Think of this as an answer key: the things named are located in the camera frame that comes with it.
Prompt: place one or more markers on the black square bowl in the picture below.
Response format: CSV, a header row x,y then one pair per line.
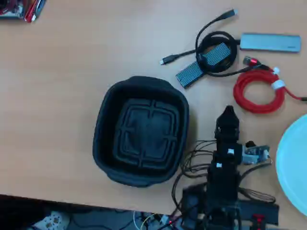
x,y
141,131

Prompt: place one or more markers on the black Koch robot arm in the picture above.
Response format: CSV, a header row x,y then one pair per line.
x,y
223,172

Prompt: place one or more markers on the black robot wiring bundle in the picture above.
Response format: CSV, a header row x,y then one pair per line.
x,y
189,165

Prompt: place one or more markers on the dark ribbed SSD enclosure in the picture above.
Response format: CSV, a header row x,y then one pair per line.
x,y
189,75

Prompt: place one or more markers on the light blue plate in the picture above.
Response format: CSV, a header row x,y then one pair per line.
x,y
295,163

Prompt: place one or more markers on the white perforated shoe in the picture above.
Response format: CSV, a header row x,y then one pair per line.
x,y
51,220

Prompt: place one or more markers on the red flat box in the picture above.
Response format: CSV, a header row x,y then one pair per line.
x,y
34,10

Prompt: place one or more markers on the red table clamp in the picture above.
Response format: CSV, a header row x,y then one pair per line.
x,y
258,221

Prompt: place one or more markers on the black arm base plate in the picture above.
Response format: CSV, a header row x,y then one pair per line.
x,y
259,210

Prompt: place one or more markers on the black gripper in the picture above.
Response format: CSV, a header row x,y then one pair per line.
x,y
227,133

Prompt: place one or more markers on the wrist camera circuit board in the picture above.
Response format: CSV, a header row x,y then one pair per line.
x,y
254,153

